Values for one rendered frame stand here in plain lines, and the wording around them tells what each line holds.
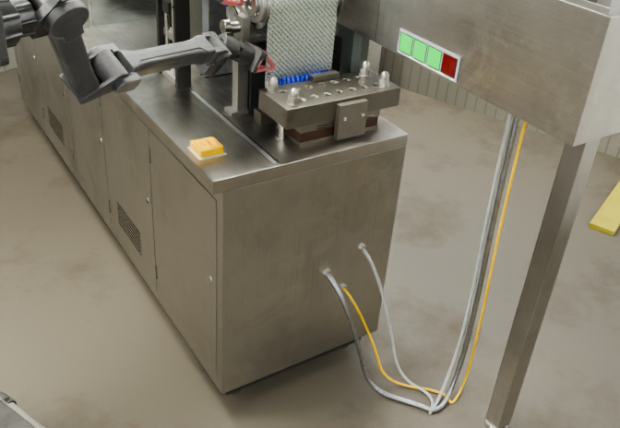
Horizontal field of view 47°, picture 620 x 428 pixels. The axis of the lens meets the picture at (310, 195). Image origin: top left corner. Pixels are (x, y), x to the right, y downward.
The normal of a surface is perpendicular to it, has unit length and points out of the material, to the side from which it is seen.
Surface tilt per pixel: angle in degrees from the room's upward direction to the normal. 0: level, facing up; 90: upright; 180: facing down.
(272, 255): 90
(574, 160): 90
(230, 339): 90
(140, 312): 0
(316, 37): 91
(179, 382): 0
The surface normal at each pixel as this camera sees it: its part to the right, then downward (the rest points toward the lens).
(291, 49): 0.54, 0.48
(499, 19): -0.84, 0.23
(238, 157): 0.07, -0.85
